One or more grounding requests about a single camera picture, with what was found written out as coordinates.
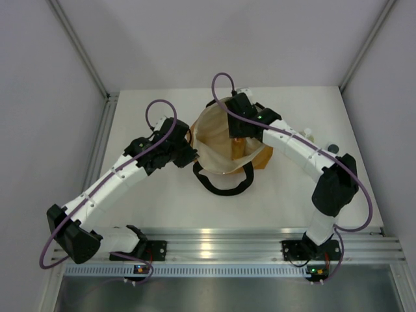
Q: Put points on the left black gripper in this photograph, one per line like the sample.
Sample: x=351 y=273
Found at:
x=190 y=156

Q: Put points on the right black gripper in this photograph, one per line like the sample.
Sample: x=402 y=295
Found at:
x=234 y=132

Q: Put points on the orange bottle pink cap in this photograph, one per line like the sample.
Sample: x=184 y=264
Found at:
x=237 y=148

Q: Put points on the tan canvas tote bag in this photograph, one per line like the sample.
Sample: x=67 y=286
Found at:
x=210 y=137

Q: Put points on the green pump bottle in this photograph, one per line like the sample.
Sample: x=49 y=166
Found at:
x=308 y=134

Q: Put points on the white bottle black cap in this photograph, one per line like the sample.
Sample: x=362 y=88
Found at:
x=332 y=148

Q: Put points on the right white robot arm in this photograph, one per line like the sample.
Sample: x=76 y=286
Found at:
x=334 y=187

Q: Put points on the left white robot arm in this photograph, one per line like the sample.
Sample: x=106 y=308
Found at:
x=73 y=226

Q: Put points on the left aluminium frame post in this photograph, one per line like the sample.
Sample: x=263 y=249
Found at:
x=61 y=16

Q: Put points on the aluminium frame post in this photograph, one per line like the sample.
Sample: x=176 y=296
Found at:
x=369 y=39
x=61 y=16

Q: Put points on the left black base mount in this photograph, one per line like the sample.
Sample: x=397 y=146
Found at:
x=149 y=250

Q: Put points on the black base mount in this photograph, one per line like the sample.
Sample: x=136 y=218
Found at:
x=149 y=250
x=295 y=250

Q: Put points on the grey slotted cable duct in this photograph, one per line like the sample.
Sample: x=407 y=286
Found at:
x=172 y=270

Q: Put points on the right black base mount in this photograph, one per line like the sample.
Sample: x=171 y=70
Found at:
x=295 y=250

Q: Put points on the aluminium mounting rail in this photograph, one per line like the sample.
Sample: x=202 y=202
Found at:
x=264 y=245

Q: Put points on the right aluminium frame post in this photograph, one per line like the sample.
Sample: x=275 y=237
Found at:
x=369 y=39

